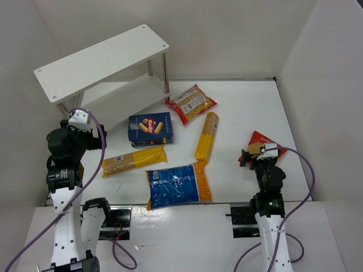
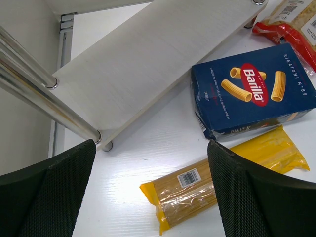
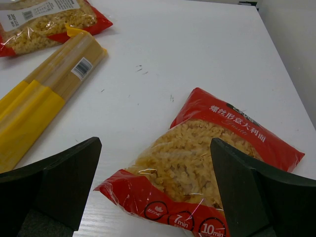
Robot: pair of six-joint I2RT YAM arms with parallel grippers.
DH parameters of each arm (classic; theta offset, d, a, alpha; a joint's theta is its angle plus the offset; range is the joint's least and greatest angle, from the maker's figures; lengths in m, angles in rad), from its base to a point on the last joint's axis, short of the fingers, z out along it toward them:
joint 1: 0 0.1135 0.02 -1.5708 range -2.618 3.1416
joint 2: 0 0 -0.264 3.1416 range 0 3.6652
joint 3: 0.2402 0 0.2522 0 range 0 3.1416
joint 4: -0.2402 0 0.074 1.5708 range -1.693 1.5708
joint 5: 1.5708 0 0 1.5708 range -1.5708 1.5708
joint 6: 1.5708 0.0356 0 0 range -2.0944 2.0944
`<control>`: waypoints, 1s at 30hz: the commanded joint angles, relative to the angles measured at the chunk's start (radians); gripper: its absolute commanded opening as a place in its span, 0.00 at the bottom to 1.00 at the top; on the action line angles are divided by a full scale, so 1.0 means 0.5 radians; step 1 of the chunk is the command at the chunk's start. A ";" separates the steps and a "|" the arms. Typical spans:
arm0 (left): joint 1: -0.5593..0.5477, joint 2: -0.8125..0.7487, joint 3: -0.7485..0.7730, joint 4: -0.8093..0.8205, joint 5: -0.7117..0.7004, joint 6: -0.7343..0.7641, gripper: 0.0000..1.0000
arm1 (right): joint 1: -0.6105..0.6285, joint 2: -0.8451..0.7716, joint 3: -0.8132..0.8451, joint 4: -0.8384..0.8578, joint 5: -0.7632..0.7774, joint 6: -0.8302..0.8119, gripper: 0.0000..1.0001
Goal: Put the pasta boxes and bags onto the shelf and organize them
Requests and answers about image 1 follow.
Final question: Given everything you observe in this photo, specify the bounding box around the yellow spaghetti pack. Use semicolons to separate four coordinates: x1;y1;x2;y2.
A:
195;112;220;164
102;145;167;179

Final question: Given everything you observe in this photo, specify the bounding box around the red macaroni bag near shelf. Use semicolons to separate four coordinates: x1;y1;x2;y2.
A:
165;84;217;125

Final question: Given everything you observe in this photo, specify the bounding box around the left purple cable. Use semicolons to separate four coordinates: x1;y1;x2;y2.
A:
4;108;138;272

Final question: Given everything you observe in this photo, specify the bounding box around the purple cable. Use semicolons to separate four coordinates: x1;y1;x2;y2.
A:
233;146;316;272
4;108;138;272

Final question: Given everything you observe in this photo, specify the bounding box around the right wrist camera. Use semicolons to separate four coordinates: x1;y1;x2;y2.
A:
257;143;279;160

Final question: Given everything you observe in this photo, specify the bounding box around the yellow spaghetti pack right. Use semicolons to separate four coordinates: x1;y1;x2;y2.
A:
195;112;220;164

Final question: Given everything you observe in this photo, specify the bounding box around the red fusilli pasta bag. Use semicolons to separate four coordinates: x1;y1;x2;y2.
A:
245;131;286;160

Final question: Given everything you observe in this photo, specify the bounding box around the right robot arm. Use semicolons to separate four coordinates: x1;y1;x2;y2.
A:
240;143;293;271

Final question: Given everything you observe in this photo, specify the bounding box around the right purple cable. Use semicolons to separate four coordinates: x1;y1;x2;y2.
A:
233;146;316;272

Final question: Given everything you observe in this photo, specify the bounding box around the yellow spaghetti pack left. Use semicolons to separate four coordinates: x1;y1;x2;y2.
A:
102;145;167;179

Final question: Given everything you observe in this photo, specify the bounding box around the white two-tier shelf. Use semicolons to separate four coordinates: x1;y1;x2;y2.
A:
34;24;170;131

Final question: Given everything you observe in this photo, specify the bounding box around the blue Barilla pasta box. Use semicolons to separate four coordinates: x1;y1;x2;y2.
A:
128;112;174;148

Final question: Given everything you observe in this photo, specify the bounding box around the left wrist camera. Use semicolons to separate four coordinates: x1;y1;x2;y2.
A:
68;110;92;133

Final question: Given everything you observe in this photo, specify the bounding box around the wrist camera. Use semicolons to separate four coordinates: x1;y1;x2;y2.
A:
257;143;279;160
68;110;92;133

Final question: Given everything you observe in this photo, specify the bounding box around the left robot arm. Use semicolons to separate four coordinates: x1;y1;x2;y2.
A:
46;120;110;271

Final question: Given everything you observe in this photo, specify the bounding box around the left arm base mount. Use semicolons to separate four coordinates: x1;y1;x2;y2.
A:
81;203;132;241

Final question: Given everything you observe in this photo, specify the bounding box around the blue and orange pasta bag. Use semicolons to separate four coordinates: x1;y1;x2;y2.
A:
146;161;212;210

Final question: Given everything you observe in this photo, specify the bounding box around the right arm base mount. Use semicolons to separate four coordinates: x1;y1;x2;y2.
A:
225;203;260;239

